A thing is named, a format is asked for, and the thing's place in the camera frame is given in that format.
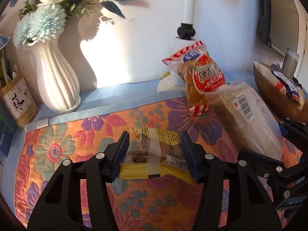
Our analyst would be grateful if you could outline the clear brown bread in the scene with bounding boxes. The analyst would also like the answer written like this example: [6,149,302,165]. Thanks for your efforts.
[205,81,283,160]

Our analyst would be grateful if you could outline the blue red white snack bag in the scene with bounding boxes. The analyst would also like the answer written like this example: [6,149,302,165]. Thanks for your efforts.
[271,70,306,110]

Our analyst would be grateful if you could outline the yellow edged clear snack packet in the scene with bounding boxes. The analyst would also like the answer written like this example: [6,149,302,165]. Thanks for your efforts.
[120,127,196,186]

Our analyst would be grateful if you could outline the red white bread packet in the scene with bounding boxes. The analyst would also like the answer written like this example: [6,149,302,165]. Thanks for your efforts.
[162,41,226,117]

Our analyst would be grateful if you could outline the brown glass snack bowl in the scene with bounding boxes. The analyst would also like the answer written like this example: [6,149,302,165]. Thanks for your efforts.
[253,61,307,123]

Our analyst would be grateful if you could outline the floral orange table mat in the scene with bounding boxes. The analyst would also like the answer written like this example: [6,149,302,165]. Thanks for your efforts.
[13,97,304,231]

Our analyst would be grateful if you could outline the blue green book stack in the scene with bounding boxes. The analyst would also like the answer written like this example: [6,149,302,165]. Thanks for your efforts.
[0,101,17,157]

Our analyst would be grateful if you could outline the small calligraphy pen holder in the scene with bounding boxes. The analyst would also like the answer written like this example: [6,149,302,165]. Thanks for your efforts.
[1,73,38,128]

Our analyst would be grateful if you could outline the gold white thermos bottle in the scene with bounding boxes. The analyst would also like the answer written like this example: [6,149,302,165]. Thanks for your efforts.
[281,48,299,79]

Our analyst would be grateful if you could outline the white ribbed vase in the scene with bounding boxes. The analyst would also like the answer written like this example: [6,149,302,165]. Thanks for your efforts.
[24,31,81,115]

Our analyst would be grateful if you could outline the white lamp with black joint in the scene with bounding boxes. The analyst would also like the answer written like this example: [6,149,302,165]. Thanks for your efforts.
[157,0,195,92]

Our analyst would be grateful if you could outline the blue white flower bouquet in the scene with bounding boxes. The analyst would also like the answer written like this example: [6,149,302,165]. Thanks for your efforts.
[13,0,137,49]

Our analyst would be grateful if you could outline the black wall television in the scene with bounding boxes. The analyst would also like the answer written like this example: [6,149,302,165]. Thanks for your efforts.
[259,0,300,55]

